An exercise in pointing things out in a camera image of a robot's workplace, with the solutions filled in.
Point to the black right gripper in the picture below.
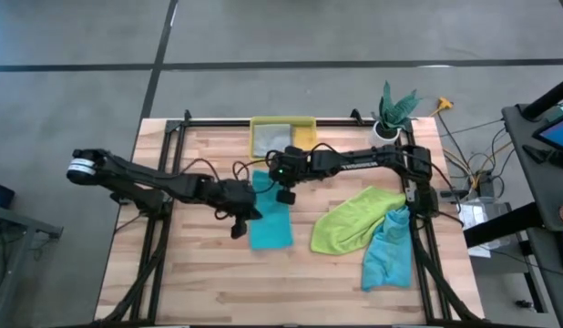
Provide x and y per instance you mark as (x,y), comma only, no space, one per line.
(288,166)

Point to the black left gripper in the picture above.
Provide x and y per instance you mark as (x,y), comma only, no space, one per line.
(238,198)

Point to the grey side desk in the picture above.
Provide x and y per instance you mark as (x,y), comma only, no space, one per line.
(518,136)

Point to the teal microfiber towel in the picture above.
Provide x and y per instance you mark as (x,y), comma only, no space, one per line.
(388,255)
(272,223)

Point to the yellow translucent plastic bin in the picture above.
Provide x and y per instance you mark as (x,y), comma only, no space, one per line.
(304,136)

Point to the dark side desk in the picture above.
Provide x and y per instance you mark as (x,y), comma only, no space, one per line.
(17,228)

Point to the grey microfiber towel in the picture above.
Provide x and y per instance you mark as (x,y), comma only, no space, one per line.
(272,139)

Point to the snake plant in white pot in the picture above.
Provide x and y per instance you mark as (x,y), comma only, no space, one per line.
(391,114)

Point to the black desk foot beam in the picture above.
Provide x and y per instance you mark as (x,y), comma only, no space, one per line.
(500,225)

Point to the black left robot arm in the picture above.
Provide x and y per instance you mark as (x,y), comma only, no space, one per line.
(140,175)

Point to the silver aluminium bracket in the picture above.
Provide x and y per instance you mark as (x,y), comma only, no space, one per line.
(410,193)

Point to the black pole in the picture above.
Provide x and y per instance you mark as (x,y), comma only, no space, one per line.
(548,98)

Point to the tablet with blue screen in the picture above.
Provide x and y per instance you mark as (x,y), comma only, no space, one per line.
(557,134)

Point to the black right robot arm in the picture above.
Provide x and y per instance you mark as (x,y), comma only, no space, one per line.
(354,161)

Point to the lime green microfiber towel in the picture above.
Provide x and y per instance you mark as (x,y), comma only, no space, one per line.
(354,221)

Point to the white plastic-wrapped papers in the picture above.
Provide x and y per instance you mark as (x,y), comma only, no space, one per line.
(479,214)

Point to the black power strip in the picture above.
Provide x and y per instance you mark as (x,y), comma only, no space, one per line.
(484,184)

